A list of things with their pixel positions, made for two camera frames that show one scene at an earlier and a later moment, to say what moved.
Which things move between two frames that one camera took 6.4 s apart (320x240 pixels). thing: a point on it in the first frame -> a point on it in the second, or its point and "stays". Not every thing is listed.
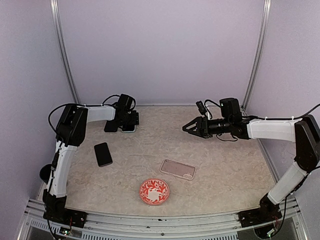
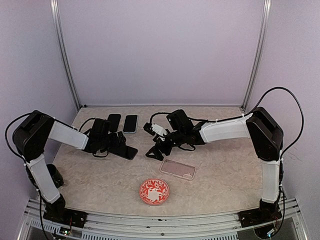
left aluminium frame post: x=55 y=8 stays
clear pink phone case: x=178 y=169 stays
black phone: x=103 y=154 -> x=126 y=151
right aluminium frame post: x=257 y=57 stays
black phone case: x=111 y=126 stays
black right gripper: x=202 y=123 -> x=158 y=144
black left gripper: x=135 y=119 -> x=122 y=138
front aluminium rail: x=106 y=226 stays
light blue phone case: x=128 y=128 stays
